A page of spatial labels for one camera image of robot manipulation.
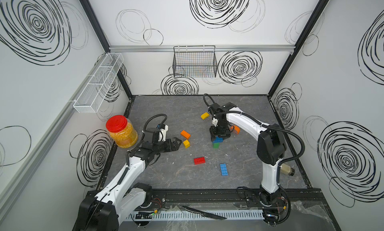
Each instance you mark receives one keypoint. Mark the yellow square lego brick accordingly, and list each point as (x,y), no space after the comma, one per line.
(186,144)

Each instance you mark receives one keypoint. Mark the dark blue lego brick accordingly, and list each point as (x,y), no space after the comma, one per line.
(218,140)

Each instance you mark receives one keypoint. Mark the plastic jar red lid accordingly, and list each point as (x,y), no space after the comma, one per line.
(122,131)

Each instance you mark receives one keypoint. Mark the orange round lego piece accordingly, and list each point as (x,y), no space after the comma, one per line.
(236,129)

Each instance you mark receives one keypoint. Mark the small glass jar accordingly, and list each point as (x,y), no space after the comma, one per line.
(287,170)

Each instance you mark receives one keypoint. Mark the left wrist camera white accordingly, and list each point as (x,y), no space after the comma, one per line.
(163,131)

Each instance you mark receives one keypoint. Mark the white slotted cable duct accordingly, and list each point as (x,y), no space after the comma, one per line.
(182,215)

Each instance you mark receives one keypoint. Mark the black wire basket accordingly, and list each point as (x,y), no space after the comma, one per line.
(195,61)

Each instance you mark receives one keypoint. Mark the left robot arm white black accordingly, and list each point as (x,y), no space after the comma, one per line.
(106,210)

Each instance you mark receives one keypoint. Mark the orange long lego brick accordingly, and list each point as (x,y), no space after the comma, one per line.
(185,134)

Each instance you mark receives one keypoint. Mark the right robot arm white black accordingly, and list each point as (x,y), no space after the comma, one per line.
(270,148)

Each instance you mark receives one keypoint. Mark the yellow curved lego brick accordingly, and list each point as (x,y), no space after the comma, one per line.
(205,115)

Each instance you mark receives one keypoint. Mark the white wire shelf basket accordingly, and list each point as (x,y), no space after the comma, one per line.
(99,83)

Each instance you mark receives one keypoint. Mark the green tall lego brick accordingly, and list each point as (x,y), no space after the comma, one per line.
(216,145)

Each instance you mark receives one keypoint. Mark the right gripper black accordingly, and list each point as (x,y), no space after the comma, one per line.
(213,134)

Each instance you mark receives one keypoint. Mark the light blue lego brick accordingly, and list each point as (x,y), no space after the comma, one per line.
(224,170)

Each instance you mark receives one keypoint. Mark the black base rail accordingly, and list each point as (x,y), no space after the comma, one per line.
(156,198)

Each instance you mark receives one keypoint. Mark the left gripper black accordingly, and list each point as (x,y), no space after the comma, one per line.
(175,147)

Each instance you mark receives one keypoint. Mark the red flat lego brick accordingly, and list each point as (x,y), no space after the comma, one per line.
(199,160)

